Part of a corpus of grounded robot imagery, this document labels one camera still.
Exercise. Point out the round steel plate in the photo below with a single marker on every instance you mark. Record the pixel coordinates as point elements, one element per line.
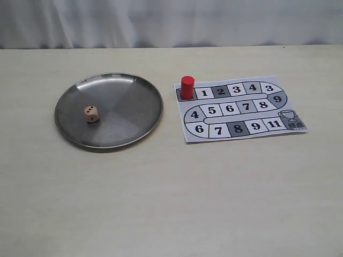
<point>129,108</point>

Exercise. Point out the wooden die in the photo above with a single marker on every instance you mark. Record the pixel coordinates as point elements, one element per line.
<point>91,114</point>

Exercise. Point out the red cylinder game piece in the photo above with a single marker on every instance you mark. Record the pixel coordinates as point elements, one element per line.
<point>187,85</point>

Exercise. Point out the paper game board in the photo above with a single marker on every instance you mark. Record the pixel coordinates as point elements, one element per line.
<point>237,109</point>

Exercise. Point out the white curtain backdrop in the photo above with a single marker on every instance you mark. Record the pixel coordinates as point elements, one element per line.
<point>157,24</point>

